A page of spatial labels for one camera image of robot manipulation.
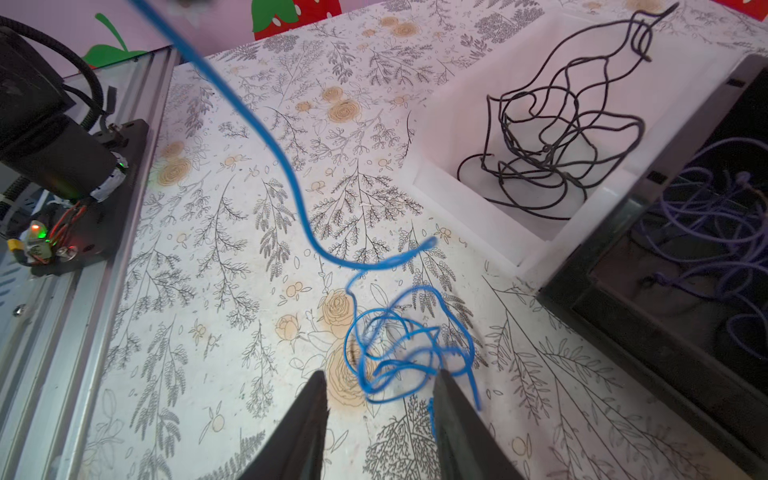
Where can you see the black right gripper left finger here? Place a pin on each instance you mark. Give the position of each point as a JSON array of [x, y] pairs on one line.
[[295, 449]]

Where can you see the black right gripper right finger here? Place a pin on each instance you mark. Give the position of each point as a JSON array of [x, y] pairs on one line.
[[465, 447]]

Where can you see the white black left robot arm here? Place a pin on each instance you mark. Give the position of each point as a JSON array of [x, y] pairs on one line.
[[78, 172]]

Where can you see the black plastic bin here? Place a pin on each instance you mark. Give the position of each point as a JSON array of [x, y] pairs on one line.
[[672, 285]]

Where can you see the white plastic bin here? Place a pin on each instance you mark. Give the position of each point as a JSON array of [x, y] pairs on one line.
[[528, 150]]

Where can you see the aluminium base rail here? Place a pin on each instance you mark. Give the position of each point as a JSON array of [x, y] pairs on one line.
[[55, 330]]

